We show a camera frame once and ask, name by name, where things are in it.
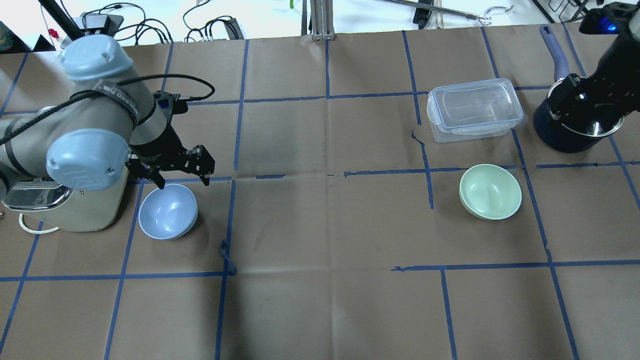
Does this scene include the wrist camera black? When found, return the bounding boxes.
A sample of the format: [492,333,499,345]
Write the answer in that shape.
[153,91,189,117]

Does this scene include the green bowl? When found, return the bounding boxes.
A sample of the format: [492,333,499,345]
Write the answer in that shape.
[458,164,522,221]

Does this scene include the clear plastic container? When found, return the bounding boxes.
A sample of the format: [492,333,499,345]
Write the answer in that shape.
[426,78,525,144]

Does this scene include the white toaster cord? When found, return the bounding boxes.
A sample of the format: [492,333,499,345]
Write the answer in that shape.
[18,212,61,236]

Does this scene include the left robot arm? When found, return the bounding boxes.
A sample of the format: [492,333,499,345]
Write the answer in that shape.
[0,34,215,198]

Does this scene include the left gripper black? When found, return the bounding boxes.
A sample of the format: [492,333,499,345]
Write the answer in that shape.
[125,125,216,190]

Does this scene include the black cables bundle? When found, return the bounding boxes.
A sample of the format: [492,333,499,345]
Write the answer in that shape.
[75,0,246,46]

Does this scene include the cream toaster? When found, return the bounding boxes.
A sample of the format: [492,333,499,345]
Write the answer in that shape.
[1,170,129,232]

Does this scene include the aluminium frame post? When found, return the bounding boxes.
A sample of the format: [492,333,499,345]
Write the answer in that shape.
[301,0,336,41]

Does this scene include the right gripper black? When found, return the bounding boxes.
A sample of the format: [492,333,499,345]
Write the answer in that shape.
[547,32,640,136]

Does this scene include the blue bowl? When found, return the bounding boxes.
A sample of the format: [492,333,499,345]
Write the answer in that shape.
[138,183,199,240]

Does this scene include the dark blue saucepan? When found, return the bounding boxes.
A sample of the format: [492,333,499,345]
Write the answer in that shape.
[533,25,625,153]

